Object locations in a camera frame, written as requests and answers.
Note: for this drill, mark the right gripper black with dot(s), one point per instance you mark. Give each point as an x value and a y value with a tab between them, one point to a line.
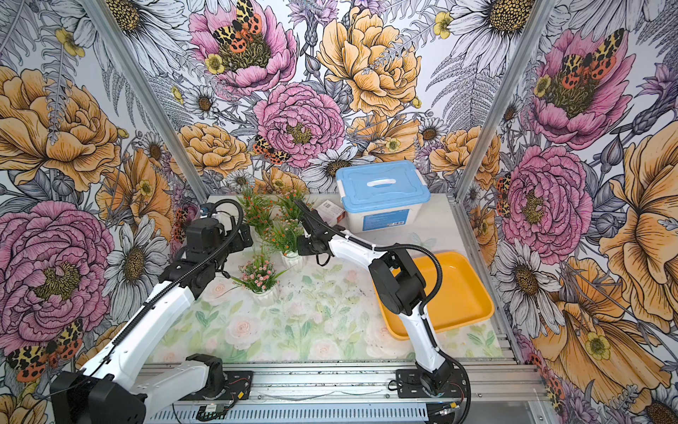
302	247

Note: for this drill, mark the green potted plant back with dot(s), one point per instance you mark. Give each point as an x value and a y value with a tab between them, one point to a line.
287	205

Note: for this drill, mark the orange bud potted plant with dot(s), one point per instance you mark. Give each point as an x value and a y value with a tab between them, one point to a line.
282	236

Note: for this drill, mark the red flower potted plant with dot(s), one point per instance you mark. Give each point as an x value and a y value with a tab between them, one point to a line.
258	211

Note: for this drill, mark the pink flower potted plant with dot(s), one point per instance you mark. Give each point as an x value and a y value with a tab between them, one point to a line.
260	277

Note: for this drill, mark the yellow plastic tray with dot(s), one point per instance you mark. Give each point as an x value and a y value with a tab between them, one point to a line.
462	301

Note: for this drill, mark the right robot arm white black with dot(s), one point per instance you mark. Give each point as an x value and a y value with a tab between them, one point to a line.
400	287

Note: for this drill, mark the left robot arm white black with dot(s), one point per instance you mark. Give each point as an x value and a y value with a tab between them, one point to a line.
107	388

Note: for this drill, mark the blue lid storage box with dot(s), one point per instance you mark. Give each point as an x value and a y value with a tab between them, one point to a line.
381	196

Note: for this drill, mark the red white small carton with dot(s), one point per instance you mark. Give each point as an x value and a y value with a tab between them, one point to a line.
330	212

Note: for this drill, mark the floral table mat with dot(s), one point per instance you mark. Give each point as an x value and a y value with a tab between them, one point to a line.
319	314

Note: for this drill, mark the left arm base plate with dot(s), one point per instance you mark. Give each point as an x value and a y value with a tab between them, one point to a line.
233	385

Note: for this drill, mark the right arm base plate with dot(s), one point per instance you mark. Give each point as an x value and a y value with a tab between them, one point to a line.
416	384

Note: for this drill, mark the white vented cable duct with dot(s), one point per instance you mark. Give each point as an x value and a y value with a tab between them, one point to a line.
308	413

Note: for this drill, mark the aluminium front rail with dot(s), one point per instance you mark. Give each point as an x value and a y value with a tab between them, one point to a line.
353	382

